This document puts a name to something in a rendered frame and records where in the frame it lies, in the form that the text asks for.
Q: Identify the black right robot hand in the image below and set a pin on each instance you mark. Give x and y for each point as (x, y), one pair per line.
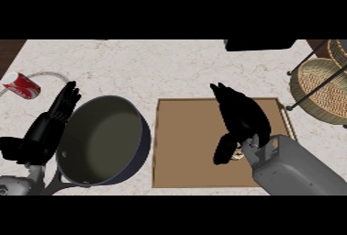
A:
(241, 114)

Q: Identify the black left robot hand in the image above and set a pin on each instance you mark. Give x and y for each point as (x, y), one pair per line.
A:
(43, 134)

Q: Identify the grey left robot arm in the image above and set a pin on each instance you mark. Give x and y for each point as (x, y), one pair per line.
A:
(18, 180)

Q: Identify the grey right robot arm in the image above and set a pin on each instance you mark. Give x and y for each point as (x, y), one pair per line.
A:
(294, 168)

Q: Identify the cupcake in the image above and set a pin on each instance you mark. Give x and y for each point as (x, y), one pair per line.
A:
(238, 154)

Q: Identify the brown wooden tray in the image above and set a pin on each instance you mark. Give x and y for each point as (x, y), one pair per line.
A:
(193, 143)

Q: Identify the wicker tiered basket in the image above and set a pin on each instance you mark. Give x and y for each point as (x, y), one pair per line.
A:
(322, 85)

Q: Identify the dark blue frying pan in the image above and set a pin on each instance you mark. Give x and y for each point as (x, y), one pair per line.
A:
(102, 140)

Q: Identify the red soda can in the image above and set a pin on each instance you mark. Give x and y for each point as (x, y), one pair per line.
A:
(21, 86)

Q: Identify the black appliance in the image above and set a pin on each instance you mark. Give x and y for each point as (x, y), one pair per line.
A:
(260, 44)

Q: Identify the dark brown wooden cabinet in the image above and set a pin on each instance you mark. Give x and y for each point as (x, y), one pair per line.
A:
(7, 53)

